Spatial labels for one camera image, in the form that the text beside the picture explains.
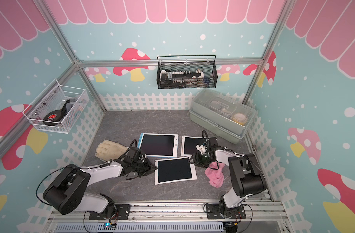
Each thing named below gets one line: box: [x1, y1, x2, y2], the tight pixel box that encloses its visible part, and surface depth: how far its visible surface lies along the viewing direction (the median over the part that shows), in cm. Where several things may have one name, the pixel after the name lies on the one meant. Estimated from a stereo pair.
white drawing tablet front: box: [154, 156, 197, 185], surface depth 91 cm
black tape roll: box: [42, 110, 62, 127], surface depth 70 cm
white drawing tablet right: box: [180, 135, 204, 156], surface depth 102 cm
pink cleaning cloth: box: [204, 161, 226, 188], surface depth 85 cm
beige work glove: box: [95, 139, 129, 161], surface depth 99 cm
